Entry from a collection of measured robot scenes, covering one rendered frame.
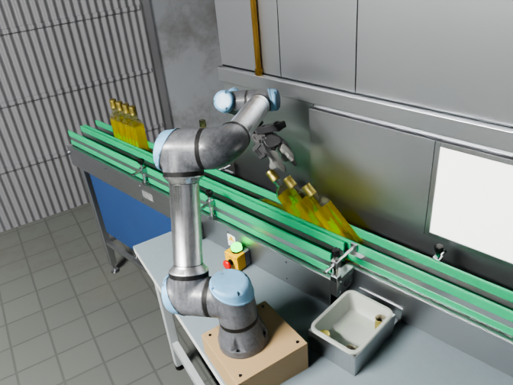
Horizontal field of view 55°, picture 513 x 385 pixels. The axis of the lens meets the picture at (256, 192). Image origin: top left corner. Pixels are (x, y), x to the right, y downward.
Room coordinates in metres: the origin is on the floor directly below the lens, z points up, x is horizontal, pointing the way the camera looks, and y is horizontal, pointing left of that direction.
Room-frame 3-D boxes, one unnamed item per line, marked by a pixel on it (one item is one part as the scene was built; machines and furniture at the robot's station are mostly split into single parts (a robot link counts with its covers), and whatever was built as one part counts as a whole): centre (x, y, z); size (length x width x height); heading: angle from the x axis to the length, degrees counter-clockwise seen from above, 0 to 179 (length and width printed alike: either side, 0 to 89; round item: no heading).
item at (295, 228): (1.92, 0.33, 0.92); 1.75 x 0.01 x 0.08; 44
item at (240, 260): (1.49, 0.10, 0.79); 0.07 x 0.07 x 0.07; 44
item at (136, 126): (2.24, 0.55, 1.02); 0.06 x 0.06 x 0.28; 44
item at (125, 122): (2.28, 0.59, 1.02); 0.06 x 0.06 x 0.28; 44
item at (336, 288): (1.24, -0.26, 0.85); 0.09 x 0.04 x 0.07; 134
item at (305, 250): (1.87, 0.38, 0.92); 1.75 x 0.01 x 0.08; 44
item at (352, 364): (1.09, -0.28, 0.79); 0.27 x 0.17 x 0.08; 134
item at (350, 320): (1.07, -0.26, 0.80); 0.22 x 0.17 x 0.09; 134
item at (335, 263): (1.22, -0.25, 0.95); 0.17 x 0.03 x 0.12; 134
